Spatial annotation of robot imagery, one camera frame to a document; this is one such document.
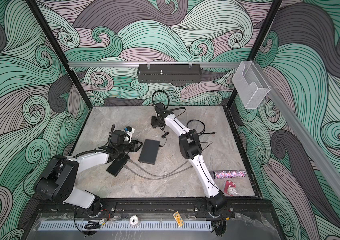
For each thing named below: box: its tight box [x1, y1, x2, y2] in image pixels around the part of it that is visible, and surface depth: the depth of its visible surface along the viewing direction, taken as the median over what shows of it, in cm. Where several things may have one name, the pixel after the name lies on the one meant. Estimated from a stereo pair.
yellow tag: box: [172, 210, 185, 228], surface depth 71 cm
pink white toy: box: [223, 180, 238, 197], surface depth 78 cm
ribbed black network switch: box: [106, 151, 131, 178], surface depth 87 cm
